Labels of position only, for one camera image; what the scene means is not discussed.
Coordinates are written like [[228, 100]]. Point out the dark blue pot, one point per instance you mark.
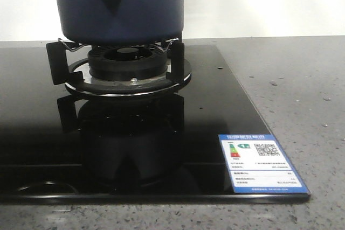
[[106, 22]]

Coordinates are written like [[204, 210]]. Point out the black pot support grate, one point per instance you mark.
[[77, 78]]

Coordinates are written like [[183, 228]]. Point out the black glass gas stove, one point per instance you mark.
[[57, 148]]

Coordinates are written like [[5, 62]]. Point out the black gas burner head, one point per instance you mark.
[[115, 63]]

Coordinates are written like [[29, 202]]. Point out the blue energy label sticker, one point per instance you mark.
[[258, 164]]

